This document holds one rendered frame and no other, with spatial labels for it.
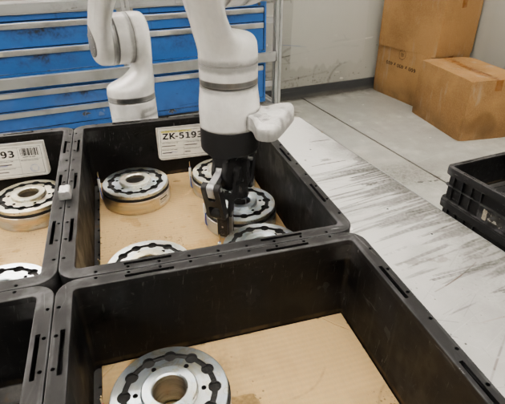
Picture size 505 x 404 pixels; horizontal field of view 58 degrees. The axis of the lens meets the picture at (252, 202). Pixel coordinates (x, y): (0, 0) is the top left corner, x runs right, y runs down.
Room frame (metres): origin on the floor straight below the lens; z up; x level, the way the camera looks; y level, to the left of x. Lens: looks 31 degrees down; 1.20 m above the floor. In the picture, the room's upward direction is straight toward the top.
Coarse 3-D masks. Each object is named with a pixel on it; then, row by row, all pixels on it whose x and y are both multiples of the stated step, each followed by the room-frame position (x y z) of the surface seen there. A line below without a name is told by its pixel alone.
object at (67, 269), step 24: (144, 120) 0.73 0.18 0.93; (168, 120) 0.73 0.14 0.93; (192, 120) 0.74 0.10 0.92; (72, 144) 0.63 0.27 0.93; (72, 168) 0.55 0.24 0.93; (72, 192) 0.48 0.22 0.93; (312, 192) 0.48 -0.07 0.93; (72, 216) 0.43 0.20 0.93; (336, 216) 0.43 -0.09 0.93; (72, 240) 0.38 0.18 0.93; (240, 240) 0.38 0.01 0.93; (264, 240) 0.38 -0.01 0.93; (288, 240) 0.38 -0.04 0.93; (72, 264) 0.34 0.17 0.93; (120, 264) 0.34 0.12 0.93; (144, 264) 0.34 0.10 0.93
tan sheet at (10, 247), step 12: (0, 228) 0.55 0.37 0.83; (0, 240) 0.52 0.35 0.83; (12, 240) 0.52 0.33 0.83; (24, 240) 0.52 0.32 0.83; (36, 240) 0.52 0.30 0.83; (0, 252) 0.49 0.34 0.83; (12, 252) 0.49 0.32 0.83; (24, 252) 0.49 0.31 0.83; (36, 252) 0.49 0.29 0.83; (0, 264) 0.47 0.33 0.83; (36, 264) 0.47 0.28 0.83
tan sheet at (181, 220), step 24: (192, 192) 0.66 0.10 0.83; (120, 216) 0.58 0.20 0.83; (144, 216) 0.58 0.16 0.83; (168, 216) 0.58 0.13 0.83; (192, 216) 0.58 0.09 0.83; (120, 240) 0.52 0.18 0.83; (144, 240) 0.52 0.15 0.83; (168, 240) 0.52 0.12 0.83; (192, 240) 0.52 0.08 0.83; (216, 240) 0.52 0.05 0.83
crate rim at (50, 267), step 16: (64, 128) 0.69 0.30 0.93; (64, 144) 0.63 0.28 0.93; (64, 160) 0.57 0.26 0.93; (64, 176) 0.52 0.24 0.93; (64, 208) 0.44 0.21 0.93; (48, 240) 0.38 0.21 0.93; (48, 256) 0.36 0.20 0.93; (48, 272) 0.33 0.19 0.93; (0, 288) 0.31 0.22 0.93; (16, 288) 0.31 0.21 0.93
